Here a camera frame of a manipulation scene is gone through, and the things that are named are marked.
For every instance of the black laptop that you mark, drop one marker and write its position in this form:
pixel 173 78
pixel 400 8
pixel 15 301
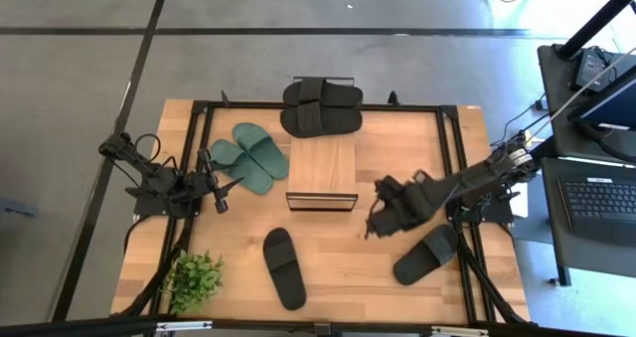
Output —
pixel 596 203

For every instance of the black slanted pole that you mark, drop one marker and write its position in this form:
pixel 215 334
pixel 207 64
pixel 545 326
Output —
pixel 596 21

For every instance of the yellow plug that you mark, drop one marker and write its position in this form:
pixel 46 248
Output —
pixel 526 139

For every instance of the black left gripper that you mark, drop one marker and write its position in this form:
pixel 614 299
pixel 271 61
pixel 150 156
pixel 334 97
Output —
pixel 206 188

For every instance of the white paper sheet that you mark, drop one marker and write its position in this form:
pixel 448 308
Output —
pixel 521 209

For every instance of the black slide sandal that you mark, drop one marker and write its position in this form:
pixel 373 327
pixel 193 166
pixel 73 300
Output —
pixel 422 257
pixel 338 120
pixel 285 272
pixel 343 96

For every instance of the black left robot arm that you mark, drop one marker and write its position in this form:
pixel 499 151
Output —
pixel 149 170

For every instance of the black power adapter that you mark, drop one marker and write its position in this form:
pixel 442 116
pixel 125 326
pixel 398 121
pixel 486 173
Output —
pixel 591 68

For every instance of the black metal table frame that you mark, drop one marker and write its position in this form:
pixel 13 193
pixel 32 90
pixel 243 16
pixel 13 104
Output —
pixel 407 107

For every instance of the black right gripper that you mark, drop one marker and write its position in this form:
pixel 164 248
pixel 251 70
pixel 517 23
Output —
pixel 420 203

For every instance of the grey floor object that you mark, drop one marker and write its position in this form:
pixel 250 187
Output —
pixel 17 209

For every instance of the black monitor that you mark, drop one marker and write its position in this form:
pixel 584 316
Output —
pixel 611 106

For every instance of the black rig beam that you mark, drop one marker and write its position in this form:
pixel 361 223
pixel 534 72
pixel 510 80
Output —
pixel 74 327

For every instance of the wooden shelf with black frame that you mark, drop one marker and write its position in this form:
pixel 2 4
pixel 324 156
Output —
pixel 323 168

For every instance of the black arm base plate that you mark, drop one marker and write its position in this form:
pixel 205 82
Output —
pixel 502 217
pixel 149 210

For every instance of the green artificial plant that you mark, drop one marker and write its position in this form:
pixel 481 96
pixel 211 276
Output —
pixel 194 282

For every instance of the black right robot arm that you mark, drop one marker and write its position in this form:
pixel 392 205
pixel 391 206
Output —
pixel 487 178

